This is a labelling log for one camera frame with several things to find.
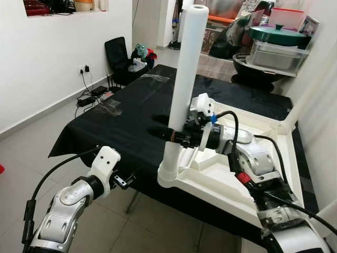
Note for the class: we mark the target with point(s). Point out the white plastic table top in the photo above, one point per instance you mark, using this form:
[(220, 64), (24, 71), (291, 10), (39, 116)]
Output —
[(210, 168)]

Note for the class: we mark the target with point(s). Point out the yellow rubber band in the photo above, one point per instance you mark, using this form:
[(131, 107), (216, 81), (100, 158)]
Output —
[(172, 136)]

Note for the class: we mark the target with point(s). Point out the black floor cloth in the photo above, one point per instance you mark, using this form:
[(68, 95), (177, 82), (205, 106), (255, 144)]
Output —
[(121, 121)]

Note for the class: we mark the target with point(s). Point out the clear tape strip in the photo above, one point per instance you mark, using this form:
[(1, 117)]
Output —
[(155, 78)]

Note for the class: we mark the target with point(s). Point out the clear tape cross patch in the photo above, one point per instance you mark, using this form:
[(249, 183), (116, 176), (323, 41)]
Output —
[(109, 108)]

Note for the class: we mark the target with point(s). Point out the white plastic packet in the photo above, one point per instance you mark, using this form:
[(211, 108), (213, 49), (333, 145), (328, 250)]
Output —
[(138, 64)]

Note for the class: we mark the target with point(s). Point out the red soft item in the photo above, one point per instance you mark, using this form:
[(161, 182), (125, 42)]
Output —
[(151, 54)]

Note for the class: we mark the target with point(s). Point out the black power adapter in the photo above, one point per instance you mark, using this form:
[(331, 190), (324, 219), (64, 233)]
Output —
[(85, 100), (98, 90)]

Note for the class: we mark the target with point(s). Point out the teal plush toy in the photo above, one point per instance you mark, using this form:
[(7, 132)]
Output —
[(140, 50)]

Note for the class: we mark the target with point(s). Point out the beige cloth-covered stand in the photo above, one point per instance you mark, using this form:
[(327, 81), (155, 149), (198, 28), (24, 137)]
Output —
[(216, 66)]

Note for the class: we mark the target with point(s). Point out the black open bag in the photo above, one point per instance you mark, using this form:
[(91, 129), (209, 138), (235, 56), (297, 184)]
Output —
[(116, 52)]

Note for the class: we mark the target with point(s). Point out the orange-lidded storage box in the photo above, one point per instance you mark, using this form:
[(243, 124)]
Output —
[(210, 39)]

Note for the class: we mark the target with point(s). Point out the black glossy bag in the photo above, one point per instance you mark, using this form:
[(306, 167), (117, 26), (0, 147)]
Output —
[(231, 45)]

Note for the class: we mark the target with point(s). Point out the clear plastic container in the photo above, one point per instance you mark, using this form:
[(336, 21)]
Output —
[(276, 57)]

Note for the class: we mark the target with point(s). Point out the metal pot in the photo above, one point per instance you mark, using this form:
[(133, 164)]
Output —
[(226, 8)]

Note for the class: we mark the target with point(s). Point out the white cup stack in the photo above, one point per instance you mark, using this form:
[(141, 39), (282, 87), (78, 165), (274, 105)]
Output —
[(100, 4)]

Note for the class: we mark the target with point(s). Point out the green pot with lid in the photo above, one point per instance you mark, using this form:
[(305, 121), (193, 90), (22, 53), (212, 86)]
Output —
[(279, 36)]

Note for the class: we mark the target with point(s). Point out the beige tub orange lid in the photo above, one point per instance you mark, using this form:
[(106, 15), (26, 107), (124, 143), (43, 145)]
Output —
[(83, 5)]

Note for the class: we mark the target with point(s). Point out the pink plastic container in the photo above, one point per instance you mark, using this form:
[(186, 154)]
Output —
[(287, 18)]

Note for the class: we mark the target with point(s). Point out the black countertop appliance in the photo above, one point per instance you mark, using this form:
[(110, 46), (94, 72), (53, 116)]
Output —
[(60, 5)]

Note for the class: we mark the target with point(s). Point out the printed cardboard box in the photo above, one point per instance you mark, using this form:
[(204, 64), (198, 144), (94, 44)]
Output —
[(310, 26)]

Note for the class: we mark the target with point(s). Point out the red pot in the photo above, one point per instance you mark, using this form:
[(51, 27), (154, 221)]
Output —
[(36, 8)]

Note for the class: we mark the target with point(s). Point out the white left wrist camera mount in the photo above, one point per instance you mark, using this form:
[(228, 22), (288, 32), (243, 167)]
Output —
[(105, 161)]

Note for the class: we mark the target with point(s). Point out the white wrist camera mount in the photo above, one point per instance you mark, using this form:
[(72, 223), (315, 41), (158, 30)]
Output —
[(202, 105), (105, 161)]

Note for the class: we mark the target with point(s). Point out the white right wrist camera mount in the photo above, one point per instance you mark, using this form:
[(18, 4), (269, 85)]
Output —
[(202, 105)]

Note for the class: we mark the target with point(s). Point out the wall socket with plug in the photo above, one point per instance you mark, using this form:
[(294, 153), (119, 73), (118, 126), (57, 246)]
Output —
[(85, 68)]

